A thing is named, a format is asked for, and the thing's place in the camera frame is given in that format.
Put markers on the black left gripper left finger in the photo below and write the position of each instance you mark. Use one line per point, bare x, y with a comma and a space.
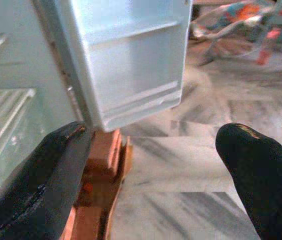
38, 180

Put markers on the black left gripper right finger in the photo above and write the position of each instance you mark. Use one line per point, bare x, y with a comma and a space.
263, 170

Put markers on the orange wooden fridge stand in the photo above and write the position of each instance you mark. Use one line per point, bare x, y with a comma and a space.
101, 185

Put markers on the white fridge door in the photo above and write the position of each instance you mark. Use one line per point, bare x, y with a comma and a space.
131, 62

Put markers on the colourful folding chair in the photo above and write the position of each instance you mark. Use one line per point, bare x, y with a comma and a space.
241, 27

